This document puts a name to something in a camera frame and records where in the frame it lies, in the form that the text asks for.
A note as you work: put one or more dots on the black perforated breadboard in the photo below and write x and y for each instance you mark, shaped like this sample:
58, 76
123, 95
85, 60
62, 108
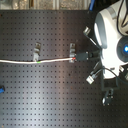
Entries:
52, 92

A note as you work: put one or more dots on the blue object at edge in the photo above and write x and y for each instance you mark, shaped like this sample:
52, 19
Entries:
1, 89

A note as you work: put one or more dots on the silver connector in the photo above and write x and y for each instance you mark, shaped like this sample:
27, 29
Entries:
90, 79
87, 31

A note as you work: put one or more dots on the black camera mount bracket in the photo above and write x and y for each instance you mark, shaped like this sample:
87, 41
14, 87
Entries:
108, 92

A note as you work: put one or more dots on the silver connector upper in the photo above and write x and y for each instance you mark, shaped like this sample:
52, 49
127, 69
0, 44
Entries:
87, 31

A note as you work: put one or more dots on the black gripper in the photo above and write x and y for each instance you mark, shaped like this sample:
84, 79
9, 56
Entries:
91, 55

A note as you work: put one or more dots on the silver connector lower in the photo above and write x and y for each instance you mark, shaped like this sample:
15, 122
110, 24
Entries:
90, 79

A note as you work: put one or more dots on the left metal cable clip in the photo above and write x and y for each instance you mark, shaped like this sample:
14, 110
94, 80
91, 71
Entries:
36, 52

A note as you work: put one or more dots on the metal cable clip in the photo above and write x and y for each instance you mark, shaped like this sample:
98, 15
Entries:
36, 52
72, 52

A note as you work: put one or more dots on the right metal cable clip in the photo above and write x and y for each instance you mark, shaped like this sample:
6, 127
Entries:
72, 52

